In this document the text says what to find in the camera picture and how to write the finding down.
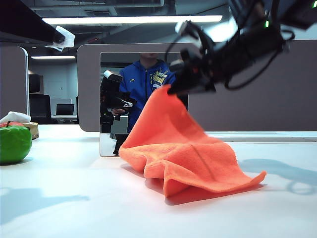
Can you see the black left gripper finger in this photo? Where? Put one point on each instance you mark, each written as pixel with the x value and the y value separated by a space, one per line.
pixel 27 22

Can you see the dark laptop screen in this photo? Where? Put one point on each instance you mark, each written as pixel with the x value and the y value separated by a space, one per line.
pixel 65 109

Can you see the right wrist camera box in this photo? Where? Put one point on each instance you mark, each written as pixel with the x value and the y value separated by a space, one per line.
pixel 184 27

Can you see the long ceiling light strip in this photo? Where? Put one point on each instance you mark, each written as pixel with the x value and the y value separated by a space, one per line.
pixel 148 19

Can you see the brown tissue box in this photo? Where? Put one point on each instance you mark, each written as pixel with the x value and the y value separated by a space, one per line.
pixel 33 130

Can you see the white tissue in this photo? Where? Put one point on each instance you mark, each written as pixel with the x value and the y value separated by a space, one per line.
pixel 16 116

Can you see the wide grey desk partition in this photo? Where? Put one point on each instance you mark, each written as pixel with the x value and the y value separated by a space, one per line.
pixel 260 109

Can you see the orange microfibre cloth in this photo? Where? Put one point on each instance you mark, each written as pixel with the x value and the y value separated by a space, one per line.
pixel 183 153

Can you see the black background monitor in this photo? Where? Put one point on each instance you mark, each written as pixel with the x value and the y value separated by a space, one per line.
pixel 34 83

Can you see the short ceiling light strip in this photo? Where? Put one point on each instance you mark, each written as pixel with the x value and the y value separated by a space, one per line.
pixel 53 57

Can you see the black office chair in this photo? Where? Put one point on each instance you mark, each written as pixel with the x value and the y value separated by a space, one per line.
pixel 39 109

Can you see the narrow grey desk partition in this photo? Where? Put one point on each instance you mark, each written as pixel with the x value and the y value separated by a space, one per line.
pixel 13 81

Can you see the green apple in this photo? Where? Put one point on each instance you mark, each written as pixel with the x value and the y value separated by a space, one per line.
pixel 13 145

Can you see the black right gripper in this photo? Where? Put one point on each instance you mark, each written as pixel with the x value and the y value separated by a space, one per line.
pixel 210 64

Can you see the white background desk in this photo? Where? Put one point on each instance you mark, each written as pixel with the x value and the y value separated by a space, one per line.
pixel 64 117

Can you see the frameless rectangular standing mirror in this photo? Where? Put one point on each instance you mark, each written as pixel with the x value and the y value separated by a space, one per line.
pixel 109 146

